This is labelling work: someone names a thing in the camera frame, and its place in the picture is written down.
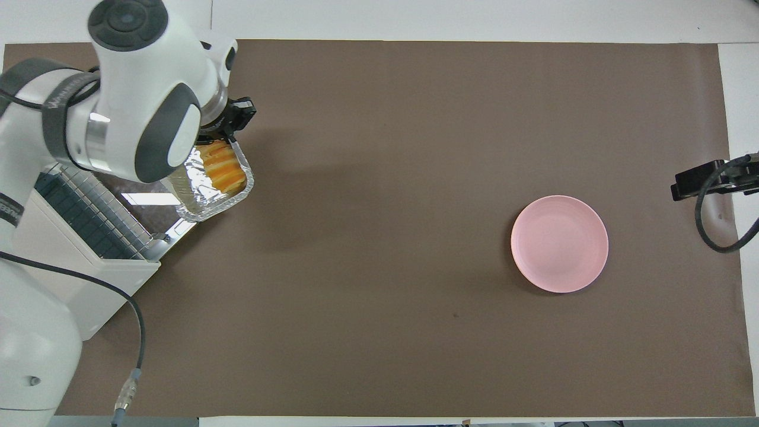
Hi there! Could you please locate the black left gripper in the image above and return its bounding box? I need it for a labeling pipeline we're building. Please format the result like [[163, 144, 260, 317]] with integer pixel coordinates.
[[197, 97, 258, 146]]

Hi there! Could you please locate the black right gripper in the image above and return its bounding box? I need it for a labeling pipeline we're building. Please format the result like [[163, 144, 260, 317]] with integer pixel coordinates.
[[671, 152, 759, 202]]

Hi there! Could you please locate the orange sliced bread loaf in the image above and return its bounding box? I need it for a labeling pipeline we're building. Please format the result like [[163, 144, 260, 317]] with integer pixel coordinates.
[[199, 141, 247, 195]]

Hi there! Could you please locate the aluminium foil tray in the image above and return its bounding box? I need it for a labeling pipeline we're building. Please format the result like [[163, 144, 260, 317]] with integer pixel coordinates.
[[160, 139, 256, 223]]

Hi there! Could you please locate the glass oven door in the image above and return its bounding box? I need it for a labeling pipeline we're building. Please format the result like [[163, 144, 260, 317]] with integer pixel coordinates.
[[98, 175, 197, 262]]

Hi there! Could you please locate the beige toaster oven body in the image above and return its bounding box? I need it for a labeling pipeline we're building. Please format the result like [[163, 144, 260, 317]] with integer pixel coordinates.
[[12, 190, 161, 342]]

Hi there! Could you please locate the pink round plate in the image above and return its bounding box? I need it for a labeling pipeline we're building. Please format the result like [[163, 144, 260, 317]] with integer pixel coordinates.
[[511, 195, 610, 294]]

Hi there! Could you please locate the brown table mat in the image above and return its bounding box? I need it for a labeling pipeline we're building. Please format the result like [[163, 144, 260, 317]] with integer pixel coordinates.
[[3, 39, 757, 418]]

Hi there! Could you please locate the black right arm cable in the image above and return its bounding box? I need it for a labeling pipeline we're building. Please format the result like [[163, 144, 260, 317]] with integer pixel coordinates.
[[695, 155, 759, 254]]

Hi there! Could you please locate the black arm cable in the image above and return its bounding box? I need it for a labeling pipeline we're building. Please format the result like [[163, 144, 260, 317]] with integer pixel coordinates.
[[695, 155, 759, 254], [0, 70, 147, 427]]

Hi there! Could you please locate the metal oven wire rack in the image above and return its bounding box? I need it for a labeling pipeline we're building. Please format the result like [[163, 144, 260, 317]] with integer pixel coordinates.
[[34, 163, 155, 262]]

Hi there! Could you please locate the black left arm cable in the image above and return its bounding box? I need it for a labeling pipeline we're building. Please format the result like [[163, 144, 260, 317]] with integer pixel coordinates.
[[0, 70, 147, 427]]

